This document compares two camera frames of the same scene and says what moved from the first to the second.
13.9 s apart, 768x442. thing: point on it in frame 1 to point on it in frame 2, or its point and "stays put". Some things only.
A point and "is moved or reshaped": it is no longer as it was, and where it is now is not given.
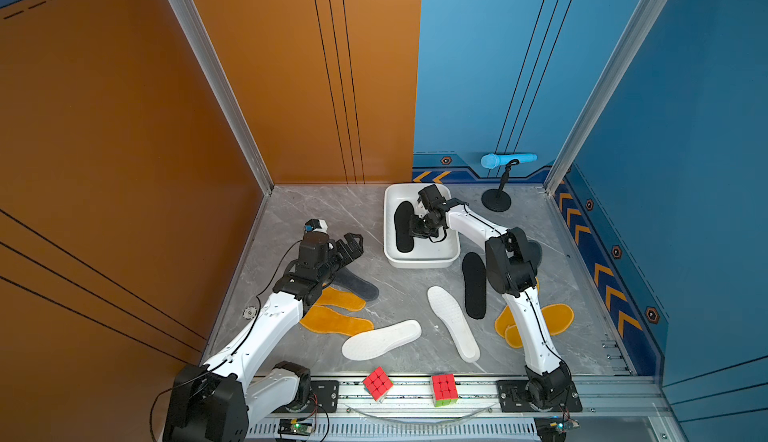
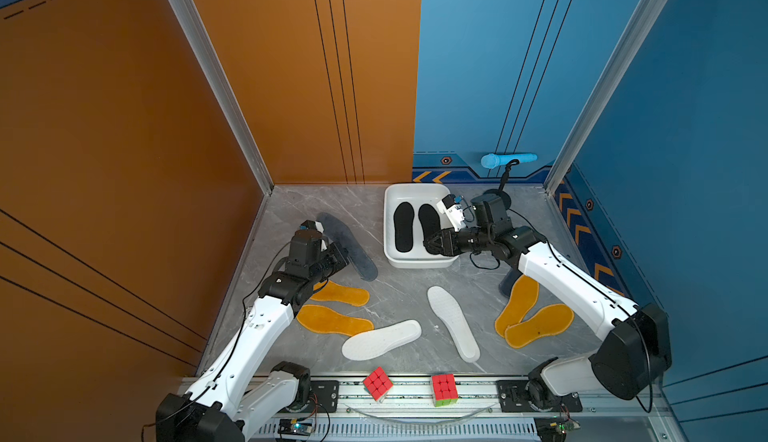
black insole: (474, 278) is moved or reshaped
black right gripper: (414, 230) to (448, 245)
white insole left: (374, 342) stays put
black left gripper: (345, 256) stays put
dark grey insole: (355, 284) to (359, 261)
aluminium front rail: (615, 409) stays put
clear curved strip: (419, 422) stays put
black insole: (402, 214) stays put
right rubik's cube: (444, 389) stays put
